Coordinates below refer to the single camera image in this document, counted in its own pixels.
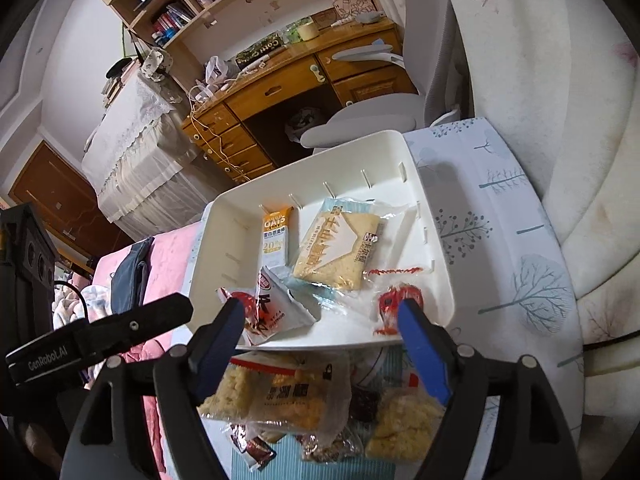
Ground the wooden cabinet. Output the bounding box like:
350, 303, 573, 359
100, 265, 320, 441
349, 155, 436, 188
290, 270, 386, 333
180, 17, 418, 183

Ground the white charging cable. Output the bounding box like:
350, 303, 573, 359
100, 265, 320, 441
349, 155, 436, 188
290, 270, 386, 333
187, 80, 251, 181

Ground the pale floral cloth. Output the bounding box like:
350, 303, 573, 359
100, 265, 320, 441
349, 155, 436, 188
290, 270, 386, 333
52, 282, 113, 328

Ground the dark red snack packet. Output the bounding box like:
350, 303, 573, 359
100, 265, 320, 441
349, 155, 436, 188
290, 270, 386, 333
350, 385, 382, 423

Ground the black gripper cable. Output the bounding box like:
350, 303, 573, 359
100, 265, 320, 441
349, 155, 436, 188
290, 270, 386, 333
52, 282, 98, 321
585, 330, 638, 361

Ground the pink blanket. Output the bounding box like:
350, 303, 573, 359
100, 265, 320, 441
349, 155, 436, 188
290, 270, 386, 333
92, 222, 206, 476

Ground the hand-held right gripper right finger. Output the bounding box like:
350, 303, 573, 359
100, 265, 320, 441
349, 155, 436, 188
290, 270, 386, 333
397, 298, 583, 480

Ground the row of books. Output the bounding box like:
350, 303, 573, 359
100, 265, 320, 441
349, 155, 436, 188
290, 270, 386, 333
152, 2, 196, 36

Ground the clear red print packet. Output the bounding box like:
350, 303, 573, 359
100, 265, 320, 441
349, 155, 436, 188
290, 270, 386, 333
364, 265, 436, 338

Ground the tree print folding table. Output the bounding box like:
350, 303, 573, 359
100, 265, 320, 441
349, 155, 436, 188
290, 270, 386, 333
165, 117, 586, 480

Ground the white printed box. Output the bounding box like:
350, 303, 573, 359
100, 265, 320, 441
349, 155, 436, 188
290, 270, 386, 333
327, 0, 376, 16

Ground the yellow cracker packet in tray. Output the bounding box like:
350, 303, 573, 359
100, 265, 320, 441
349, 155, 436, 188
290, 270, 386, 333
290, 197, 383, 293

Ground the grey office chair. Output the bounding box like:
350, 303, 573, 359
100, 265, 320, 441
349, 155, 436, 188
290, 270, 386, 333
300, 0, 473, 156

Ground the clear brown nut bar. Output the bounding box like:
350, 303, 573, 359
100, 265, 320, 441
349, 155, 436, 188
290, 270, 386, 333
300, 430, 363, 461

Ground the black waste bin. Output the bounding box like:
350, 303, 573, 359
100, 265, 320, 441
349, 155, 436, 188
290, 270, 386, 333
282, 107, 326, 141

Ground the white floral quilt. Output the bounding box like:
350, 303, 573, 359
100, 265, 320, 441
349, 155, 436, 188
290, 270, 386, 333
435, 0, 640, 461

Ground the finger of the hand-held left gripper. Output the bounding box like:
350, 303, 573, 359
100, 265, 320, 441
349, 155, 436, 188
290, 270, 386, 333
75, 296, 194, 357

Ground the floral cloth bag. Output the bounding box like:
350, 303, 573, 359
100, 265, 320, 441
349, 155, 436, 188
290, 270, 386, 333
140, 47, 173, 81

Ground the white lace dust cover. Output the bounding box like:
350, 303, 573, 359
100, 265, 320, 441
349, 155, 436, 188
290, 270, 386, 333
80, 67, 236, 241

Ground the white plastic tray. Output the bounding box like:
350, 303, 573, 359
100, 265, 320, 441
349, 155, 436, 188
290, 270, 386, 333
182, 130, 457, 352

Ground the dark blue clothing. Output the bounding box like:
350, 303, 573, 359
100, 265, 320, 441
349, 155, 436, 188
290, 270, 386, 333
110, 237, 156, 316

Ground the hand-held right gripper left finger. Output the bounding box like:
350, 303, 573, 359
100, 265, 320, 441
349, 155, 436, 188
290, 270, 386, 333
60, 297, 246, 480

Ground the white plastic bag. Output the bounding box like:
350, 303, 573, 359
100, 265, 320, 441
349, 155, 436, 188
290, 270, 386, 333
202, 56, 231, 92

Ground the wooden bookshelf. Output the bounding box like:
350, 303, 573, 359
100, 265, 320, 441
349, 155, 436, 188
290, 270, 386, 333
80, 0, 381, 56

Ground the orange white snack bar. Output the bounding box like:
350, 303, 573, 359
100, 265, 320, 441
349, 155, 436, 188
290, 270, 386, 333
261, 204, 293, 268

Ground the clear yellow crisp packet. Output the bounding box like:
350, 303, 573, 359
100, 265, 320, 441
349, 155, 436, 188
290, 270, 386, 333
247, 352, 353, 446
197, 355, 261, 421
365, 390, 446, 463

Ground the small red brown packet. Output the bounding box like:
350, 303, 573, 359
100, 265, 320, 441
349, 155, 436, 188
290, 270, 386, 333
230, 422, 278, 471

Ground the brown wooden door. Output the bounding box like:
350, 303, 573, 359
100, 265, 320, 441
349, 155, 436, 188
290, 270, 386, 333
7, 140, 131, 276

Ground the red white snack packet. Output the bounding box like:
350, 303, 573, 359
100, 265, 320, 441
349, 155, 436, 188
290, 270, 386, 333
216, 266, 318, 346

